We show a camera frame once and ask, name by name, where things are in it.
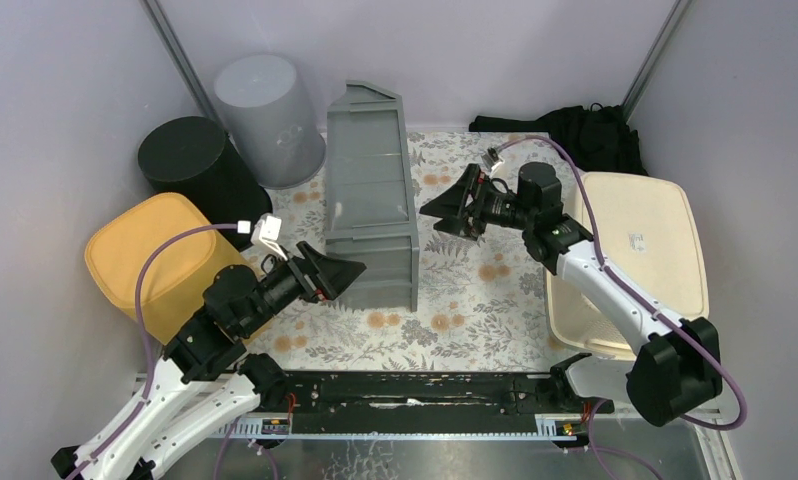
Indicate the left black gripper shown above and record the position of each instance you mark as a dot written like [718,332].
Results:
[308,273]

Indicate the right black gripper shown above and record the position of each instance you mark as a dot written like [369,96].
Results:
[451,204]

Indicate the grey plastic tray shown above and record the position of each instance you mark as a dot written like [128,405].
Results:
[370,209]

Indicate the black ribbed plastic bin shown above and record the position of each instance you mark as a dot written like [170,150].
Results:
[194,156]

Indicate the cream perforated plastic basket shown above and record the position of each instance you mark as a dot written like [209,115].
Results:
[646,227]

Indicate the large grey plastic bin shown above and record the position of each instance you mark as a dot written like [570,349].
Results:
[269,113]

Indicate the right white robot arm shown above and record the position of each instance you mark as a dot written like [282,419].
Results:
[676,367]

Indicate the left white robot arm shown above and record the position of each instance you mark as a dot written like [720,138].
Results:
[205,377]

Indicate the black cloth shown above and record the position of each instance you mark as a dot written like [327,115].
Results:
[598,138]

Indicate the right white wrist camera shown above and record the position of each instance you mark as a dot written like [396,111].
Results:
[491,160]

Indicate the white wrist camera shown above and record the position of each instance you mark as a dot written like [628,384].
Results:
[264,234]
[491,160]

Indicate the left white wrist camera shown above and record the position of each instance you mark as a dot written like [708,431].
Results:
[264,234]

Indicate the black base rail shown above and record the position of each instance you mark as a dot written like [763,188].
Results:
[409,395]

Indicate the aluminium cable duct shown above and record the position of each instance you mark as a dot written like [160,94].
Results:
[447,427]

